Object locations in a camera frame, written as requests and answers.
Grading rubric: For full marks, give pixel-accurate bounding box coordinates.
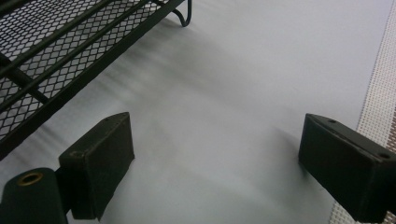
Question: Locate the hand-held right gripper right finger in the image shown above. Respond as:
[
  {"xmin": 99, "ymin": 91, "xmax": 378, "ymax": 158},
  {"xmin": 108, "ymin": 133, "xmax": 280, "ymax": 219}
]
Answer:
[{"xmin": 297, "ymin": 113, "xmax": 396, "ymax": 224}]

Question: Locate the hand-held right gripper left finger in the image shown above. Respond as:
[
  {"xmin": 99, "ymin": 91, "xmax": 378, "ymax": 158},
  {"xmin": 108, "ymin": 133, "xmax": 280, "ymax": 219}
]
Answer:
[{"xmin": 58, "ymin": 111, "xmax": 135, "ymax": 222}]

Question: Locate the beige woven mesh mat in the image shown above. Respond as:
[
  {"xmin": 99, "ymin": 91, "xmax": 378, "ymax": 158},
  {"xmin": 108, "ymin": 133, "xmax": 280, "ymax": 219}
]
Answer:
[{"xmin": 328, "ymin": 0, "xmax": 396, "ymax": 224}]

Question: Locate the black metal mesh rack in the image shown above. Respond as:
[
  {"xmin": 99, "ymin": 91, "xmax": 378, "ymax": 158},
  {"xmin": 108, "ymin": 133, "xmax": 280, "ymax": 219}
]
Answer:
[{"xmin": 0, "ymin": 0, "xmax": 193, "ymax": 161}]

